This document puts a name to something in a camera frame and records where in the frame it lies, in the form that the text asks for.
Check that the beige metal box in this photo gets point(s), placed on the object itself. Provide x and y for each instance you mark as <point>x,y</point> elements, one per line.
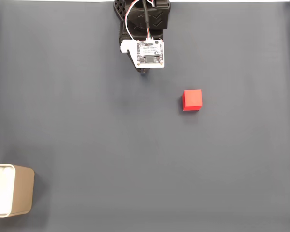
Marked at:
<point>23,191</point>

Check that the blue grey table mat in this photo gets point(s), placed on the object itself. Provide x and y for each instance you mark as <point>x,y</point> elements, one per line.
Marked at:
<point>87,120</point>

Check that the red cube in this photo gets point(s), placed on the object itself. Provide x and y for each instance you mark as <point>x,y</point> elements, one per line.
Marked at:
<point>192,99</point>

